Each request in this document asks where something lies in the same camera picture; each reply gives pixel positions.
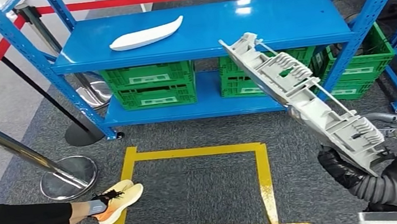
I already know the black curved pole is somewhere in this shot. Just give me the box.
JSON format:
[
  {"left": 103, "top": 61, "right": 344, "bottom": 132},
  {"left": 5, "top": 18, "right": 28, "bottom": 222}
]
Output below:
[{"left": 0, "top": 2, "right": 90, "bottom": 142}]

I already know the person's orange yellow shoe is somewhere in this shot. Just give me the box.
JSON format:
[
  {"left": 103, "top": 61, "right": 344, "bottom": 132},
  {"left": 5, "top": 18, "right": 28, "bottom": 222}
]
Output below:
[{"left": 87, "top": 177, "right": 149, "bottom": 224}]

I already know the yellow floor tape square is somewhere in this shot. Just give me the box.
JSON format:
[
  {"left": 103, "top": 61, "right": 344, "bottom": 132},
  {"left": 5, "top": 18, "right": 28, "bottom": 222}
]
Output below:
[{"left": 101, "top": 125, "right": 314, "bottom": 224}]

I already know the grey plastic wheel hubcap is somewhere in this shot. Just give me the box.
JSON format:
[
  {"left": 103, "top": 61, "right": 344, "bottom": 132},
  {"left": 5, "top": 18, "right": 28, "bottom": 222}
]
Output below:
[{"left": 218, "top": 17, "right": 391, "bottom": 195}]

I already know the black-headed barrier stanchion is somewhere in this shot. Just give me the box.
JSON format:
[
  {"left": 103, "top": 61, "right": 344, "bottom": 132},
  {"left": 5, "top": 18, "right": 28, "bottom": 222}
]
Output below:
[{"left": 14, "top": 0, "right": 115, "bottom": 119}]

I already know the chrome stanchion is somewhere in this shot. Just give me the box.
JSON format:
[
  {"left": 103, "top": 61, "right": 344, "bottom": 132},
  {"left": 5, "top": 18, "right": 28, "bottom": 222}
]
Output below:
[{"left": 0, "top": 91, "right": 102, "bottom": 210}]

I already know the black round floor base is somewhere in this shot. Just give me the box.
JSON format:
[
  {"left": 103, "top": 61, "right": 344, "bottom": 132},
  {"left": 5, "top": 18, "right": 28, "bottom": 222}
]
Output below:
[{"left": 62, "top": 118, "right": 107, "bottom": 149}]

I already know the green plastic crate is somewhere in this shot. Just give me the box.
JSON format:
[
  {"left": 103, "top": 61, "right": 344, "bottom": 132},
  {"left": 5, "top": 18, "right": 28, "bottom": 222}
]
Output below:
[
  {"left": 112, "top": 81, "right": 199, "bottom": 113},
  {"left": 99, "top": 59, "right": 196, "bottom": 95},
  {"left": 218, "top": 72, "right": 269, "bottom": 103},
  {"left": 305, "top": 20, "right": 397, "bottom": 84},
  {"left": 325, "top": 73, "right": 378, "bottom": 104},
  {"left": 217, "top": 45, "right": 319, "bottom": 81}
]

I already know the white curved plastic part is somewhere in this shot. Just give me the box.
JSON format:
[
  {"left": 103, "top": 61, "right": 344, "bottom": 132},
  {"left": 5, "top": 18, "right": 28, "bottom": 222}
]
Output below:
[{"left": 107, "top": 15, "right": 187, "bottom": 54}]

